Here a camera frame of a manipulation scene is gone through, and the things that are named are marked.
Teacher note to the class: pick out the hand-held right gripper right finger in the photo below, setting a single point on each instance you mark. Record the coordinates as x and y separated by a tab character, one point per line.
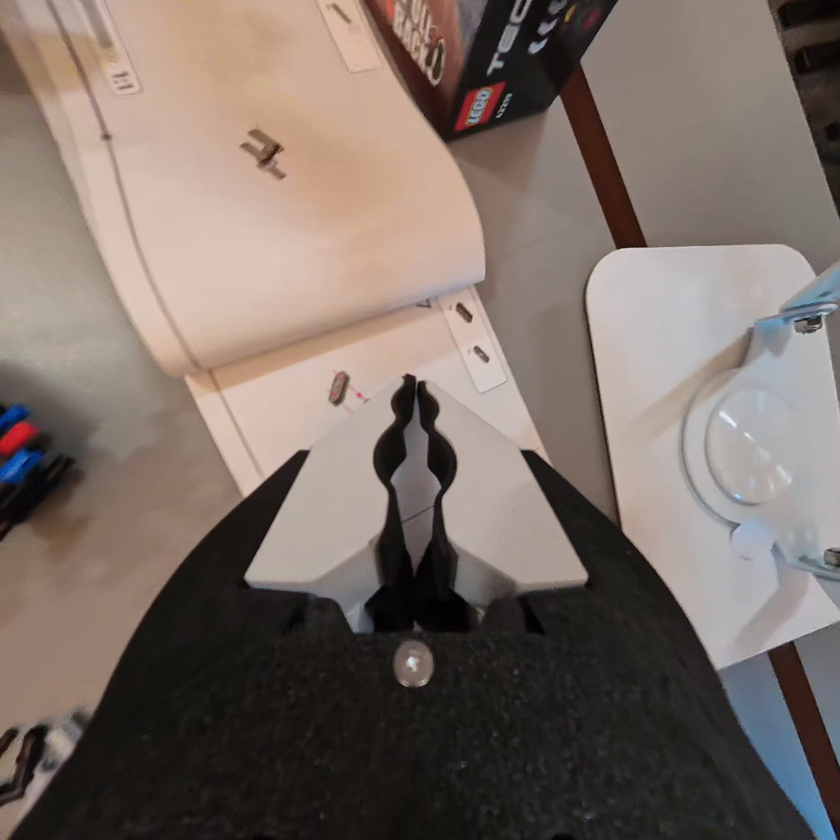
512	518

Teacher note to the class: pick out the white tablet stand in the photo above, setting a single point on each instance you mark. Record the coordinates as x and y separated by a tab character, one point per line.
656	328

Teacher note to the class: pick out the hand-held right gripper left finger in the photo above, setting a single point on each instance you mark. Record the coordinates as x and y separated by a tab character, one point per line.
315	518

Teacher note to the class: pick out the lego set box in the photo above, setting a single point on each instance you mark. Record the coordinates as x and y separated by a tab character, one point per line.
512	72

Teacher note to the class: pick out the lego instruction booklet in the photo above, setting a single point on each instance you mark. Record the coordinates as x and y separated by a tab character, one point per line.
262	229

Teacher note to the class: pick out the grey and black lego assembly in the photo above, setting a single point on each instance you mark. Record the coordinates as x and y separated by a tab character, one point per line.
19	436

